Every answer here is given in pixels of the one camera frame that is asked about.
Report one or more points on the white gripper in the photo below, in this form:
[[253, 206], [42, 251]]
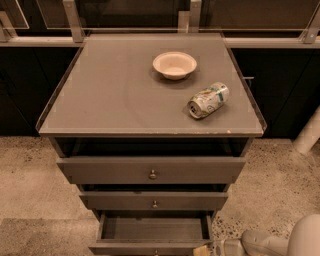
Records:
[[263, 242]]

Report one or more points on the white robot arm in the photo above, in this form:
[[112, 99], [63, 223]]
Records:
[[304, 240]]

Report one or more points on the white paper bowl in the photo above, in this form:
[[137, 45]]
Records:
[[174, 65]]

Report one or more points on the crushed green white can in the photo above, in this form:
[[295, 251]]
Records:
[[208, 100]]

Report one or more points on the grey middle drawer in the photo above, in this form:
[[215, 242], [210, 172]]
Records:
[[167, 201]]

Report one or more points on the white pipe post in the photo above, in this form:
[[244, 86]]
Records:
[[309, 135]]

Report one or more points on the grey drawer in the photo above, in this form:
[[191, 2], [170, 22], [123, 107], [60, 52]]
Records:
[[167, 201], [152, 236], [151, 170]]

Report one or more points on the metal glass railing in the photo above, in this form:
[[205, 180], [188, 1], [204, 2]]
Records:
[[242, 23]]

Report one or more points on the grey bottom drawer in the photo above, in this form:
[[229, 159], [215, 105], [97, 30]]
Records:
[[152, 236]]

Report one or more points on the grey top drawer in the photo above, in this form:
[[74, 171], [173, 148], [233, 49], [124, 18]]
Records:
[[151, 170]]

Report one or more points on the grey drawer cabinet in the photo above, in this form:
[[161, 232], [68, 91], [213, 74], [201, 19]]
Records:
[[114, 103]]

